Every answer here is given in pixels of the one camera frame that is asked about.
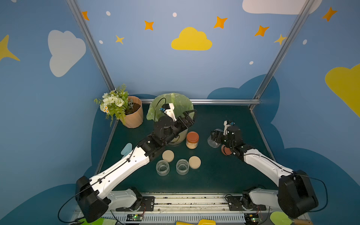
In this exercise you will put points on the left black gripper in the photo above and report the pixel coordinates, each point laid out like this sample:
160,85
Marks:
183,122

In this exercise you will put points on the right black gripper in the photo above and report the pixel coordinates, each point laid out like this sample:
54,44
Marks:
218,136

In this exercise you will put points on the brown-lid oatmeal jar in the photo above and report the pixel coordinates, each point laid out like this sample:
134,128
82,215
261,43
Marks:
192,140
209,139

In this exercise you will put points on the brown jar lid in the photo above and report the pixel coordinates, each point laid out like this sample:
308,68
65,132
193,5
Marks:
226,151

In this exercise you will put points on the beige jar lid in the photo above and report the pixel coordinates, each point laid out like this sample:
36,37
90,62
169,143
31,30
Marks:
168,156
194,162

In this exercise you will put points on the beige-lid oatmeal jar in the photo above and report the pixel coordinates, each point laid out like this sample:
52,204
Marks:
182,167
162,168

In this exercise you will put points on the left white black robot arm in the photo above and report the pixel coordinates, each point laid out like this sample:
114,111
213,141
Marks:
92,194

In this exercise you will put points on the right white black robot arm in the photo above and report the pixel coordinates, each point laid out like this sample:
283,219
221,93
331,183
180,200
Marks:
295,195

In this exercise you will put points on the green plastic bin liner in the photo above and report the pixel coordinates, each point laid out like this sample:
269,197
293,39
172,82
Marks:
152,111

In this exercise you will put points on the mesh waste bin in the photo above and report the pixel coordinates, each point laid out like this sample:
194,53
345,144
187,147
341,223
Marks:
180,137

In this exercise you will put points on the light blue spatula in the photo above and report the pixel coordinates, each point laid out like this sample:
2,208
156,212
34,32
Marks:
127,149

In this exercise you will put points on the artificial white flower plant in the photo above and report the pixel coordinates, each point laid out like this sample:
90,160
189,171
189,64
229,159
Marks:
116,104

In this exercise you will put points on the right controller board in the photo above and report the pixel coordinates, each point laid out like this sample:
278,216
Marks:
251,219

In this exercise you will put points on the controller board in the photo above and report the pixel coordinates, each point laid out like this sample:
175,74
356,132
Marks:
134,217
251,219

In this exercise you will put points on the left controller board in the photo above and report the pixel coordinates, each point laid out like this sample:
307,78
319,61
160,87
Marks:
134,217

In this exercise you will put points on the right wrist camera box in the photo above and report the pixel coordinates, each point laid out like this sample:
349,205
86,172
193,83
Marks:
227,124

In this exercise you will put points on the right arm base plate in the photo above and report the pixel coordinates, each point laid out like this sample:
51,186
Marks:
234,203

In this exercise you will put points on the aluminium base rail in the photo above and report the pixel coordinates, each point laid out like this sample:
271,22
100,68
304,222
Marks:
185,207

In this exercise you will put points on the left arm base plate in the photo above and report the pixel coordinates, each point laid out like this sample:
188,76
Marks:
145,203

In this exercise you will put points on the green spatula wooden handle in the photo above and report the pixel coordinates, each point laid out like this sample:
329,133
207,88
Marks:
280,218

